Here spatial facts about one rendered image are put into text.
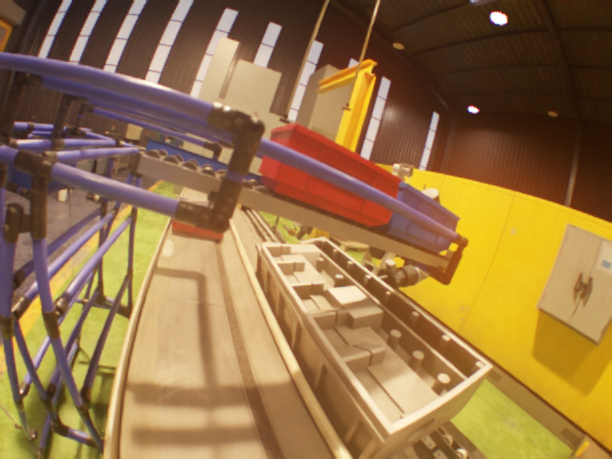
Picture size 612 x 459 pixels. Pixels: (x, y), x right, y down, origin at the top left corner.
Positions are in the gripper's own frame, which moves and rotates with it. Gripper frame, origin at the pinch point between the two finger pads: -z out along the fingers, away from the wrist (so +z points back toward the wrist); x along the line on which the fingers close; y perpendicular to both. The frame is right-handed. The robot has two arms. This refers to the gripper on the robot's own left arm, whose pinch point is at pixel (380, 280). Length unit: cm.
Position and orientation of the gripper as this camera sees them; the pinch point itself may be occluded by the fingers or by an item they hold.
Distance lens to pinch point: 102.0
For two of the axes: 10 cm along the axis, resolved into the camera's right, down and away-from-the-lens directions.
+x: -3.7, -3.0, 8.8
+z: 9.2, 0.1, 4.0
